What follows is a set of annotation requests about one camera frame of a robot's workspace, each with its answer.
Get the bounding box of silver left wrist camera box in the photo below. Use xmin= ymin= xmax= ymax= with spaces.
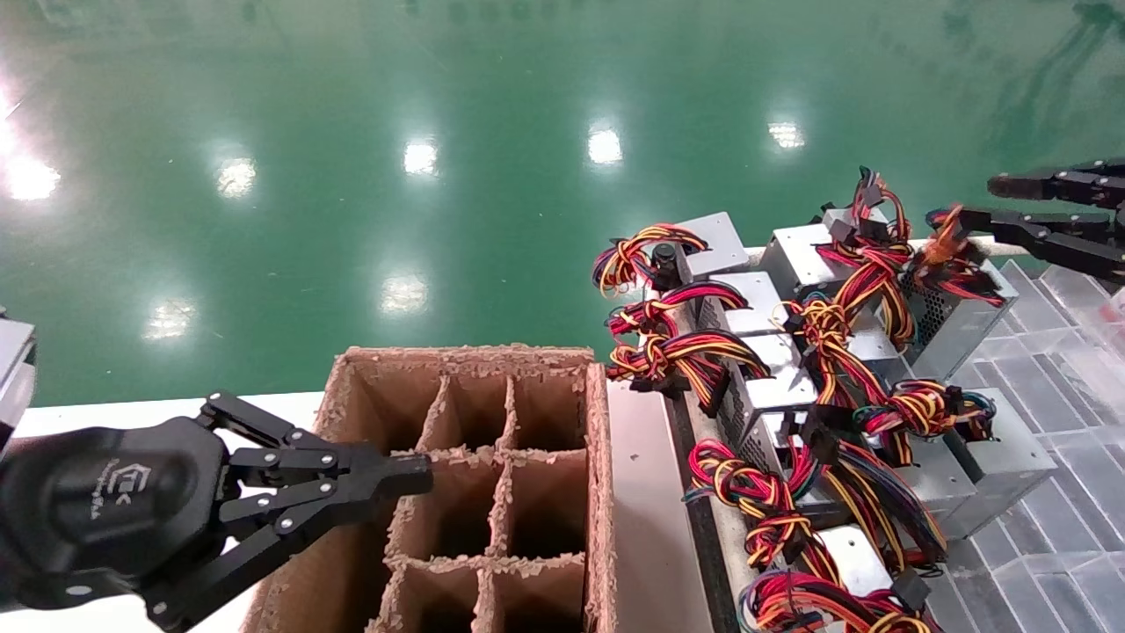
xmin=0 ymin=308 xmax=39 ymax=449

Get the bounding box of cardboard box with dividers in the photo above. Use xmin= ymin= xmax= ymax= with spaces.
xmin=242 ymin=345 xmax=616 ymax=633

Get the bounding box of long white rod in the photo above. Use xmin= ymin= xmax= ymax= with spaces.
xmin=745 ymin=233 xmax=1029 ymax=265

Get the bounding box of silver power supply with wires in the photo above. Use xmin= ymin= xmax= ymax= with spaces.
xmin=686 ymin=438 xmax=897 ymax=599
xmin=606 ymin=271 xmax=792 ymax=344
xmin=760 ymin=165 xmax=917 ymax=348
xmin=905 ymin=207 xmax=1020 ymax=381
xmin=782 ymin=297 xmax=904 ymax=410
xmin=741 ymin=567 xmax=940 ymax=633
xmin=763 ymin=409 xmax=952 ymax=568
xmin=854 ymin=378 xmax=1058 ymax=539
xmin=606 ymin=330 xmax=823 ymax=458
xmin=593 ymin=211 xmax=751 ymax=297

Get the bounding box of clear plastic divided tray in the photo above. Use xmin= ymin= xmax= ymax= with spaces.
xmin=905 ymin=255 xmax=1125 ymax=633

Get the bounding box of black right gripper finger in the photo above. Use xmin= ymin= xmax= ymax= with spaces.
xmin=953 ymin=207 xmax=1125 ymax=283
xmin=986 ymin=159 xmax=1125 ymax=208

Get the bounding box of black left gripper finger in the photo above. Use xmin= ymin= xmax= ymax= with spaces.
xmin=198 ymin=391 xmax=435 ymax=490

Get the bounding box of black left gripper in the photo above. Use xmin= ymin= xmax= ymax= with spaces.
xmin=0 ymin=418 xmax=435 ymax=633

